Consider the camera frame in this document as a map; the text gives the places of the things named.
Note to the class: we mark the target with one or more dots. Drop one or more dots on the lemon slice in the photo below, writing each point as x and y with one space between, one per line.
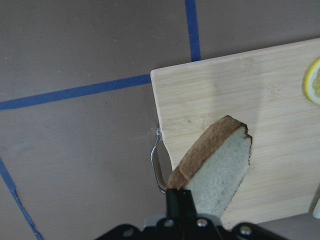
312 83

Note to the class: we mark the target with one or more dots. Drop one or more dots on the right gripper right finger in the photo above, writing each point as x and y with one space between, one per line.
187 206

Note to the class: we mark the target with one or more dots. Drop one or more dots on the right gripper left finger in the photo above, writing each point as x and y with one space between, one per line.
173 212

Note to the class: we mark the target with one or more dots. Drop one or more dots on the wooden cutting board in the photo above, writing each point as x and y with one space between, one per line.
264 89

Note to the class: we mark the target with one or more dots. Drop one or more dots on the white plastic knife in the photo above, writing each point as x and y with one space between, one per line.
316 210

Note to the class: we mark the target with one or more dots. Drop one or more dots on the bread slice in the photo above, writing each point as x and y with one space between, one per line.
214 167

